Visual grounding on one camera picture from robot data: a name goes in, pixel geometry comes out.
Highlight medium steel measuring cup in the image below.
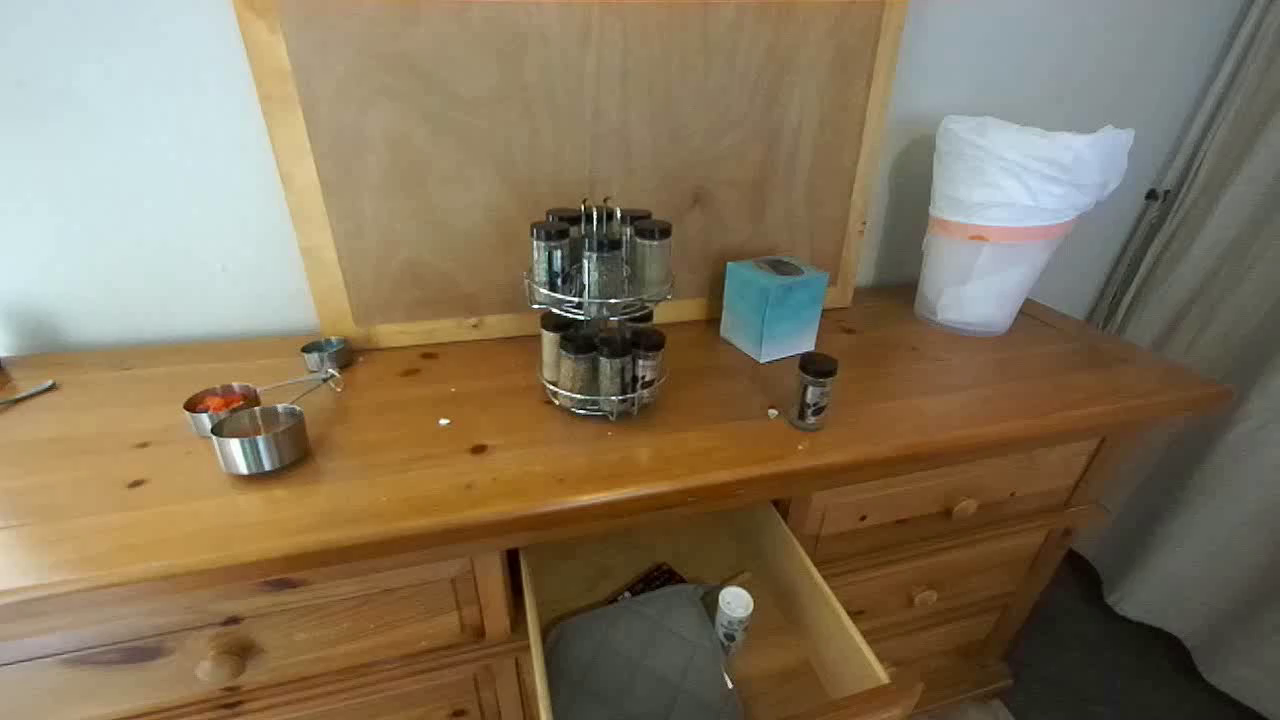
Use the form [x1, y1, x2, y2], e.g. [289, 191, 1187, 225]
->
[179, 371, 350, 439]

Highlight large round wooden knob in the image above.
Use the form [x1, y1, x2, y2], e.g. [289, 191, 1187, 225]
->
[191, 628, 260, 692]

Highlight two-tier chrome spice rack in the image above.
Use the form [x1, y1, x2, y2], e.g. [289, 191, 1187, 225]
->
[520, 198, 679, 423]

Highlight teal tissue box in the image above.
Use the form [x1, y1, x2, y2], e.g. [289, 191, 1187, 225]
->
[716, 255, 831, 369]

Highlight loose black-lidded spice jar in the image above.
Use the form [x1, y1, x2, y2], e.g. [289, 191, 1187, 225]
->
[794, 350, 845, 432]

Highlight framed plywood board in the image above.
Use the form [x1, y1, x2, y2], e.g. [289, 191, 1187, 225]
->
[233, 0, 914, 351]

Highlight small white bottle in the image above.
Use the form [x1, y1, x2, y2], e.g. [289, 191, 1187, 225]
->
[711, 582, 761, 656]

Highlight open wooden drawer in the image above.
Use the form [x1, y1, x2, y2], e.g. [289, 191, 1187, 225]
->
[517, 499, 929, 720]

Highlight grey quilted cloth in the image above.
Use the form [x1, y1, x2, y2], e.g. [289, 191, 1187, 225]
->
[541, 582, 753, 720]

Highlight wide closed wooden drawer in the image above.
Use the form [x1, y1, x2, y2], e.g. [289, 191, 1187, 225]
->
[0, 558, 488, 720]

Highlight white bagged trash bin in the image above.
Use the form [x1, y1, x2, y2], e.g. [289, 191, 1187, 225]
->
[914, 112, 1142, 339]

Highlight grey beige curtain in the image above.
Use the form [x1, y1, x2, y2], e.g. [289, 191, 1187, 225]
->
[1073, 0, 1280, 720]

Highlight grey metal utensil handle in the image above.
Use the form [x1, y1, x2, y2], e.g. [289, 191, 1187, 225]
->
[0, 375, 59, 418]

